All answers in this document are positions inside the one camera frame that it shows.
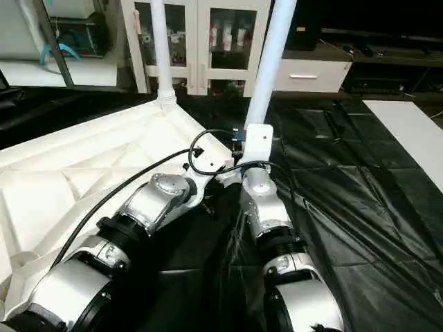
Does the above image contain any white plastic table leg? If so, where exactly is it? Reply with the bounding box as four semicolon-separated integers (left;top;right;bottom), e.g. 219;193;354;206
148;0;179;106
244;0;298;129

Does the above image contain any white plastic table top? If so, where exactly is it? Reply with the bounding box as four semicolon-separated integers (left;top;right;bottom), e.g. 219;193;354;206
0;97;237;308

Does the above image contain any white glass door cabinet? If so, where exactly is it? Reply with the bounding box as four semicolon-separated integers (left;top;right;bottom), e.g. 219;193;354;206
120;0;272;98

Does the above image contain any white drawer unit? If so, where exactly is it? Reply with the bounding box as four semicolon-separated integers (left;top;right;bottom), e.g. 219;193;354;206
273;58;352;94

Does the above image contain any black work mat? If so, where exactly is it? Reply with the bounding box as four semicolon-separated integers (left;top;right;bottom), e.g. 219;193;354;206
0;84;443;332

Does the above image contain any black low shelf unit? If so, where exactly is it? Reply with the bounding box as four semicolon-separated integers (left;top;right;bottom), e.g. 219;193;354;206
287;0;443;96

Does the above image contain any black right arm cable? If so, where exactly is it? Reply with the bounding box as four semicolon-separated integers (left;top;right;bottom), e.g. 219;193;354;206
187;128;300;203

